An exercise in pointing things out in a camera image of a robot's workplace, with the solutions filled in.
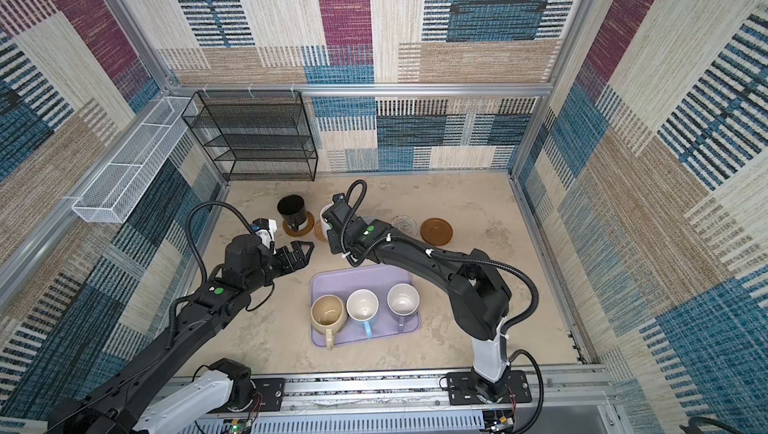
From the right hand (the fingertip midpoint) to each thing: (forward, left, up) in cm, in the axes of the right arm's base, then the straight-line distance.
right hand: (341, 237), depth 85 cm
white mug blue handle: (-17, -6, -8) cm, 19 cm away
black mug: (+14, +17, -4) cm, 22 cm away
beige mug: (-17, +4, -13) cm, 22 cm away
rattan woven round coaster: (+13, +11, -15) cm, 22 cm away
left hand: (-5, +9, +4) cm, 11 cm away
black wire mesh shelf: (+42, +33, +4) cm, 54 cm away
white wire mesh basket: (0, +51, +20) cm, 55 cm away
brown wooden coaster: (+11, +15, -12) cm, 22 cm away
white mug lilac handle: (-13, -17, -13) cm, 25 cm away
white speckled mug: (+2, +4, +2) cm, 5 cm away
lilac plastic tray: (-7, -10, -13) cm, 18 cm away
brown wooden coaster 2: (+10, -30, -14) cm, 34 cm away
